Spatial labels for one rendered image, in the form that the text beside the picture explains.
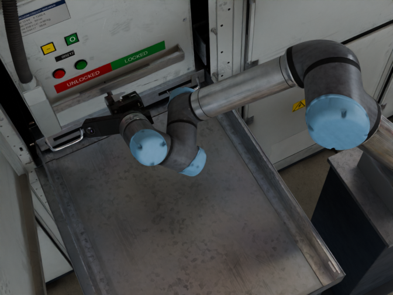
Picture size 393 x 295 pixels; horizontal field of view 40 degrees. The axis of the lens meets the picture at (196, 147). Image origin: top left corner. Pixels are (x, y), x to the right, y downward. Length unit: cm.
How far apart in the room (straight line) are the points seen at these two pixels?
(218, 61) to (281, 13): 22
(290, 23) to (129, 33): 49
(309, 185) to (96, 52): 137
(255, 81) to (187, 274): 54
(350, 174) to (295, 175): 84
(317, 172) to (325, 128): 148
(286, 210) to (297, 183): 100
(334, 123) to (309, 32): 71
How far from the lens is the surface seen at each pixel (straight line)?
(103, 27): 137
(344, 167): 170
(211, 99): 126
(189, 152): 125
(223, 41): 155
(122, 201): 153
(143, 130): 120
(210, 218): 148
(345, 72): 109
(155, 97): 164
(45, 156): 165
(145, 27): 143
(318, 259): 146
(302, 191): 248
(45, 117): 136
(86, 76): 148
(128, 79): 148
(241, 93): 123
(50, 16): 130
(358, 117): 105
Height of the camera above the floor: 222
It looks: 60 degrees down
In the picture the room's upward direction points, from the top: 5 degrees counter-clockwise
